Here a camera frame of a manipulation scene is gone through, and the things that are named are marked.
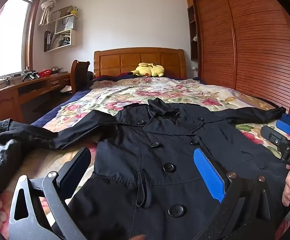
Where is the tied beige curtain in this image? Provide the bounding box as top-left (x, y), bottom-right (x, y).
top-left (39, 0), bottom-right (63, 27)

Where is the black trench coat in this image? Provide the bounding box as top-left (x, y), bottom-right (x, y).
top-left (0, 99), bottom-right (289, 240)

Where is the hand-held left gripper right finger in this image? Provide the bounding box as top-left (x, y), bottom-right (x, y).
top-left (185, 148), bottom-right (280, 240)

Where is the yellow plush toy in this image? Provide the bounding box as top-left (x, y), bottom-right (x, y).
top-left (129, 62), bottom-right (165, 77)

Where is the black device on desk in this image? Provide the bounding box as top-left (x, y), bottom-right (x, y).
top-left (22, 70), bottom-right (40, 81)

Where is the wooden slatted wardrobe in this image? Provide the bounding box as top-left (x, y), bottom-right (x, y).
top-left (184, 0), bottom-right (290, 115)

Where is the floral blanket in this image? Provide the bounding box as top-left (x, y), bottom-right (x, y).
top-left (0, 76), bottom-right (290, 233)

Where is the wooden bed headboard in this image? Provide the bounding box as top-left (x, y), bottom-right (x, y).
top-left (93, 47), bottom-right (187, 78)

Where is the navy bed sheet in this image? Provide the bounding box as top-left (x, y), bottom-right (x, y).
top-left (31, 76), bottom-right (95, 127)

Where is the wooden chair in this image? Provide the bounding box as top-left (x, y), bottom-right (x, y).
top-left (70, 60), bottom-right (90, 95)

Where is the row of books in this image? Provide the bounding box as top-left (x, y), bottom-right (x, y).
top-left (44, 31), bottom-right (52, 52)

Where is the wooden desk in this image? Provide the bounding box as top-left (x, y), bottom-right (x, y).
top-left (0, 72), bottom-right (73, 135)

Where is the window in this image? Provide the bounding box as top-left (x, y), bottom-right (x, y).
top-left (0, 0), bottom-right (42, 80)

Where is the white wall shelf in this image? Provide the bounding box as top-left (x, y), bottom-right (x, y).
top-left (44, 5), bottom-right (79, 52)

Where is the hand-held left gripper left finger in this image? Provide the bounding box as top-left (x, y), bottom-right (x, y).
top-left (9, 147), bottom-right (93, 240)

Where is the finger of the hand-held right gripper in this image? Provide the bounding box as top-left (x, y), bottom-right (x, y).
top-left (261, 126), bottom-right (285, 153)
top-left (276, 120), bottom-right (290, 136)

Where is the dark grey crumpled garment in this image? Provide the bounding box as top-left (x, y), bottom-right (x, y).
top-left (0, 131), bottom-right (33, 198)

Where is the white paper bag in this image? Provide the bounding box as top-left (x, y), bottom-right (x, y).
top-left (57, 17), bottom-right (75, 32)

